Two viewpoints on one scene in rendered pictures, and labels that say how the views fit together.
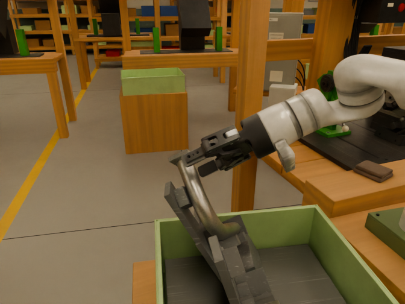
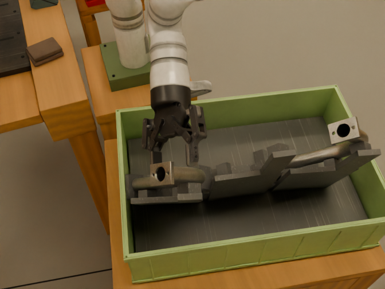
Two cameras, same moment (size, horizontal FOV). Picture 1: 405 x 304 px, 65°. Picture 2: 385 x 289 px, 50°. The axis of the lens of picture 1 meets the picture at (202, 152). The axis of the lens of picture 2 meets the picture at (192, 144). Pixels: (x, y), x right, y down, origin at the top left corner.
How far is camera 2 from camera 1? 72 cm
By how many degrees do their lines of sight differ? 70
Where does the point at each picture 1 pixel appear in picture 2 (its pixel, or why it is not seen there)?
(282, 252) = (137, 160)
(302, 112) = (184, 53)
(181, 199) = (196, 188)
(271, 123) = (185, 79)
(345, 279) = not seen: hidden behind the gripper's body
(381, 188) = (73, 57)
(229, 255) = (283, 148)
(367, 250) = (141, 101)
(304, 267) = not seen: hidden behind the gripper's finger
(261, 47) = not seen: outside the picture
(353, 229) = (114, 100)
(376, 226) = (122, 82)
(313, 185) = (54, 107)
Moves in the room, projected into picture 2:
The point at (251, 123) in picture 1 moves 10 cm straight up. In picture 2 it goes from (179, 93) to (177, 50)
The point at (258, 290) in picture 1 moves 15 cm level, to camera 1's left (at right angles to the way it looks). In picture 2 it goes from (209, 175) to (211, 232)
